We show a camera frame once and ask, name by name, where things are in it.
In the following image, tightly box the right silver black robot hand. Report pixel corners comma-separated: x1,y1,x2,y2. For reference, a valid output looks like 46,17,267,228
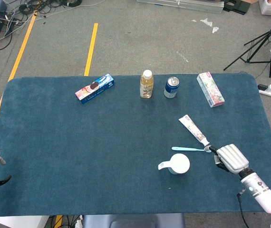
204,143,250,174

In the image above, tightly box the light blue toothbrush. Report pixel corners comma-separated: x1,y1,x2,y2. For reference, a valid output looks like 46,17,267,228
171,146,210,152

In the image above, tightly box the floral toothpaste tube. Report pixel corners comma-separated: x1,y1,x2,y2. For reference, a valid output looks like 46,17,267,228
178,114,211,147

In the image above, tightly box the white cup with handle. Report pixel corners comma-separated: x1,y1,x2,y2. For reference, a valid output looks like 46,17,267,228
158,153,191,175

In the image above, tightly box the white floral box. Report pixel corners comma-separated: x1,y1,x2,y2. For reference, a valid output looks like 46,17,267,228
196,72,225,108

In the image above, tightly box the yellow drink bottle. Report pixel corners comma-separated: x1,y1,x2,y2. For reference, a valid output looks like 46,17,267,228
139,69,155,98

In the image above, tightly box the blue soda can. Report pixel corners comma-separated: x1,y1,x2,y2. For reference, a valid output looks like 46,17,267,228
164,76,180,99

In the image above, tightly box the blue table mat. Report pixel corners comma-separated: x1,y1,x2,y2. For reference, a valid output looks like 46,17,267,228
0,73,271,217

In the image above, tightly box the blue grey seat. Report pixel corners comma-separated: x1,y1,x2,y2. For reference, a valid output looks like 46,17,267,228
82,213,185,228

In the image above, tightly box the blue cookie box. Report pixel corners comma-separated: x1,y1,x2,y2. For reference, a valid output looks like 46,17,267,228
75,73,116,105

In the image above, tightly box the aluminium profile stack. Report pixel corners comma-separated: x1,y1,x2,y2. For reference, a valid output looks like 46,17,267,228
136,0,225,14

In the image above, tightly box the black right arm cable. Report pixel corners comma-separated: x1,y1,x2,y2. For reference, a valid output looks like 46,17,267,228
236,192,250,228

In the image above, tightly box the black metal bracket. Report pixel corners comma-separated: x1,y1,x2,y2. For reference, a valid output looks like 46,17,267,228
223,0,250,15

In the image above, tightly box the floor cable tangle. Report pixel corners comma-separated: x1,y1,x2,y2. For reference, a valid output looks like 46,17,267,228
0,0,83,50

